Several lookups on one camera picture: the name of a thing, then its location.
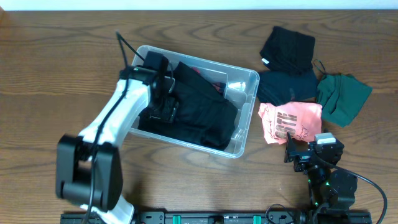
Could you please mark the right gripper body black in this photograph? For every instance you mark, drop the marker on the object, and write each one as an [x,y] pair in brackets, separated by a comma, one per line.
[304,158]

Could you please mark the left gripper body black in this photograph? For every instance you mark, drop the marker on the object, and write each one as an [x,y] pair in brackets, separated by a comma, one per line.
[163,109]

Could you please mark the large black garment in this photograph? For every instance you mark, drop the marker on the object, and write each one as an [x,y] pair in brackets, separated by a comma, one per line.
[203,117]

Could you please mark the red navy plaid shirt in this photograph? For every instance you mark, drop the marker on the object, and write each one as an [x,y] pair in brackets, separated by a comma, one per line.
[219,86]

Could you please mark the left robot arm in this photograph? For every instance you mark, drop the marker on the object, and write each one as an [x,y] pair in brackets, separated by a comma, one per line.
[89,165]

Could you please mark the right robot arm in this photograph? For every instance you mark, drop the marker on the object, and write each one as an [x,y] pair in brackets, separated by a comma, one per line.
[327,185]

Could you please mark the pink printed t-shirt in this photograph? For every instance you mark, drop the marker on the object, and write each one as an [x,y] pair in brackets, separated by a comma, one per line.
[300,120]

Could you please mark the green folded garment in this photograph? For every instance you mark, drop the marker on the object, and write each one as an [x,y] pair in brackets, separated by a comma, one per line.
[342,98]

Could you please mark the dark teal folded garment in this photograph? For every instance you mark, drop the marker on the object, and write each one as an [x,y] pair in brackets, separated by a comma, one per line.
[279,88]

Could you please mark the clear plastic storage bin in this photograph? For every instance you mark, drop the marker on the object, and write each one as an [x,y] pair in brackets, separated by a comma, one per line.
[241,89]

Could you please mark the small black folded garment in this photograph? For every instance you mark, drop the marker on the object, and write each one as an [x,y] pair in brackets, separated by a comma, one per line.
[288,51]

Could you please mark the black mounting rail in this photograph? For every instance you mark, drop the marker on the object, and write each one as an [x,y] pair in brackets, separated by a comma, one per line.
[247,218]

